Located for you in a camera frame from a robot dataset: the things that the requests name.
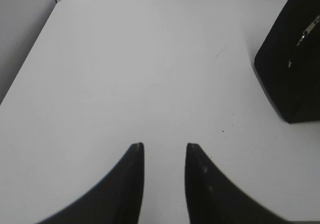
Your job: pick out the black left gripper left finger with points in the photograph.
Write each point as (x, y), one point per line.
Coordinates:
(116, 199)

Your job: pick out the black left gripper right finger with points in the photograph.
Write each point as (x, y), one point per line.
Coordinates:
(211, 198)

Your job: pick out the black canvas tote bag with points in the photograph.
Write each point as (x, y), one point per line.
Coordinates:
(290, 73)

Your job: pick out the silver zipper pull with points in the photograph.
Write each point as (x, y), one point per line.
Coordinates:
(309, 29)

